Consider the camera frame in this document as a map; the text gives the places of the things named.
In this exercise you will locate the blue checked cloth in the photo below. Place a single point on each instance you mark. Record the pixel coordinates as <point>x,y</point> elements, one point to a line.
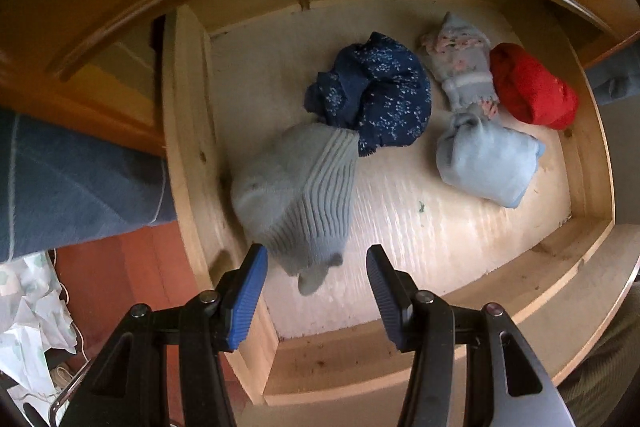
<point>75,187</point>

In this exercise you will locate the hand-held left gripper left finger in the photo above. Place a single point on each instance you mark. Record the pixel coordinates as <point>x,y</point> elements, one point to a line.
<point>247,297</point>

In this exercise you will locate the navy floral underwear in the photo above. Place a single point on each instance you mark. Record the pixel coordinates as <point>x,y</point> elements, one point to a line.
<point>385,97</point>

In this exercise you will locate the red sock bundle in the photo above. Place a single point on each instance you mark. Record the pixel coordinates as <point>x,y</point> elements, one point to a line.
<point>535,92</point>

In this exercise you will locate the light blue sock bundle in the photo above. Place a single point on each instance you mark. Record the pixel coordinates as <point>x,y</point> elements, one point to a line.
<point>485,162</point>

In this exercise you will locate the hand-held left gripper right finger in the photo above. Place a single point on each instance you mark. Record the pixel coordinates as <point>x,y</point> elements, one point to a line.
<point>385,297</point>

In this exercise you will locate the wooden drawer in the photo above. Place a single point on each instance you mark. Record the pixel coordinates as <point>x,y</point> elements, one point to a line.
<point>320,372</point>

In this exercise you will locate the grey ribbed sock bundle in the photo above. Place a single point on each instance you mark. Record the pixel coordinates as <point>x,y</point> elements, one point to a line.
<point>290,197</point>

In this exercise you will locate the clear plastic container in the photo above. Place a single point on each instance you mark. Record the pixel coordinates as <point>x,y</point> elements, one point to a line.
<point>75,379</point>

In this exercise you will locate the white floral cloth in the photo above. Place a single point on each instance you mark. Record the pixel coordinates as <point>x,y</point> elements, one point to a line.
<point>30,337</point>

